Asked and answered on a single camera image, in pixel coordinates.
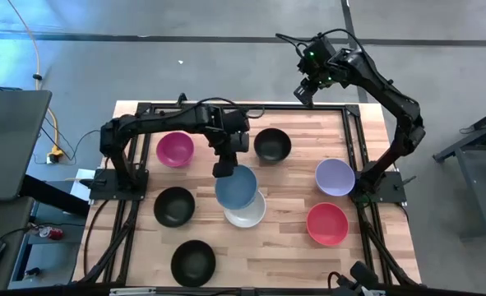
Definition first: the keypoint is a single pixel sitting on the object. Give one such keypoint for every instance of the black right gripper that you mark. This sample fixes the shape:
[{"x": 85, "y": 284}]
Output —
[{"x": 320, "y": 76}]

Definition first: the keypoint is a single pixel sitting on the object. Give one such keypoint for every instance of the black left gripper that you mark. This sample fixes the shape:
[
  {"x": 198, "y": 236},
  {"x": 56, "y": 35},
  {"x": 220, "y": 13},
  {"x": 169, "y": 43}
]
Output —
[{"x": 226, "y": 156}]

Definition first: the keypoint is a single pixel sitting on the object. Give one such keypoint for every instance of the blue bowl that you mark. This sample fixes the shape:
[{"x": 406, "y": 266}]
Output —
[{"x": 238, "y": 189}]

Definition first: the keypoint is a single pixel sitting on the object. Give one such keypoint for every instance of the black bowl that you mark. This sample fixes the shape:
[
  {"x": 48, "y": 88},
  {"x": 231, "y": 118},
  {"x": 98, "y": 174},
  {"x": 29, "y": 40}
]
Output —
[
  {"x": 272, "y": 144},
  {"x": 174, "y": 206},
  {"x": 193, "y": 263}
]

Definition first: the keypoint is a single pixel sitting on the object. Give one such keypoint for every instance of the magenta bowl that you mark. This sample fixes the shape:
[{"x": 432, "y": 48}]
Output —
[{"x": 175, "y": 149}]

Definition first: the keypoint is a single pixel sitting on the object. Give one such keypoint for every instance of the white bowl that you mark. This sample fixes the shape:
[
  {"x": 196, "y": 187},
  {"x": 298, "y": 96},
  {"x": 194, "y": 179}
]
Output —
[
  {"x": 251, "y": 214},
  {"x": 242, "y": 226}
]

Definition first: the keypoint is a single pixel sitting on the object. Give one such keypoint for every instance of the lavender bowl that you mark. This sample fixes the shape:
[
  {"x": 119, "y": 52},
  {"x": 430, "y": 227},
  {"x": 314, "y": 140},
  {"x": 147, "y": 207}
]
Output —
[{"x": 335, "y": 177}]

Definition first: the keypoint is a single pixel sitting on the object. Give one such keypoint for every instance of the coral red bowl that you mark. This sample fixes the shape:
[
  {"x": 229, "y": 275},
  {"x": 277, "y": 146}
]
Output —
[{"x": 327, "y": 224}]

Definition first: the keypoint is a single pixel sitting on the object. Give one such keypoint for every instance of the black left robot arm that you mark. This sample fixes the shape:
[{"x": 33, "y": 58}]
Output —
[{"x": 164, "y": 121}]

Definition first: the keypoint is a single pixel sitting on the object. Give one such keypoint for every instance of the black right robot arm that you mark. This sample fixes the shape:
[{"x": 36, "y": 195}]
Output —
[{"x": 390, "y": 96}]

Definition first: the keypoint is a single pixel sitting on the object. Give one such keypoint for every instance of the white paper sheet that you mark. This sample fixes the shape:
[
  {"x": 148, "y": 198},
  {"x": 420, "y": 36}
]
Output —
[{"x": 80, "y": 187}]

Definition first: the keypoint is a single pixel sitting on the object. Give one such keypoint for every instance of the yellow power plug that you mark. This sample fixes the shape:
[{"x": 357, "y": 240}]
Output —
[{"x": 55, "y": 155}]

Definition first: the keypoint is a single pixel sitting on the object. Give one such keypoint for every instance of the dark grey metal cart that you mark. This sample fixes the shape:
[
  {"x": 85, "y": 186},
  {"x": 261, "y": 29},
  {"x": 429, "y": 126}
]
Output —
[{"x": 473, "y": 164}]

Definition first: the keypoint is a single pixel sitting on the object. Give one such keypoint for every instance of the black desk support beam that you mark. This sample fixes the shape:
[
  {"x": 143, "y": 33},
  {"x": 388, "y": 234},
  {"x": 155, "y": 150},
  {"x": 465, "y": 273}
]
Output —
[{"x": 53, "y": 195}]

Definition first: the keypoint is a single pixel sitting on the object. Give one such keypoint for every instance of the red soda can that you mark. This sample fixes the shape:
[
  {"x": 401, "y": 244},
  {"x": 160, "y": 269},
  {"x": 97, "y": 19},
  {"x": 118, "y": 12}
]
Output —
[{"x": 52, "y": 233}]

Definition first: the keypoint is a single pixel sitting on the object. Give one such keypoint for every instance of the grey flat panel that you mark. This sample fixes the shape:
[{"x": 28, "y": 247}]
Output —
[{"x": 12, "y": 144}]

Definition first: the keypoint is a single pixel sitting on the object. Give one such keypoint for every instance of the dark desk top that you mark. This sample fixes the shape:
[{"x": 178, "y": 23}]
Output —
[{"x": 4, "y": 222}]

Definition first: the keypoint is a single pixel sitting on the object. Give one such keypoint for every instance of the black curved frame bracket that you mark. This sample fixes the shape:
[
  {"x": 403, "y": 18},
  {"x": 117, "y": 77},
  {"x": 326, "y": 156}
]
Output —
[{"x": 181, "y": 98}]

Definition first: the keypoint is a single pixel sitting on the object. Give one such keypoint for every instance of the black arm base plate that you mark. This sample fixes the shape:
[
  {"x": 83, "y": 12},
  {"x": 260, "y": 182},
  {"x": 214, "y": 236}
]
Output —
[
  {"x": 390, "y": 193},
  {"x": 103, "y": 191}
]

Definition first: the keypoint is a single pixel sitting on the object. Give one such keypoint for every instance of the silver metal bracket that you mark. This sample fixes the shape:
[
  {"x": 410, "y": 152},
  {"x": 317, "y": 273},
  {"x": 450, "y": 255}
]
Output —
[{"x": 131, "y": 292}]

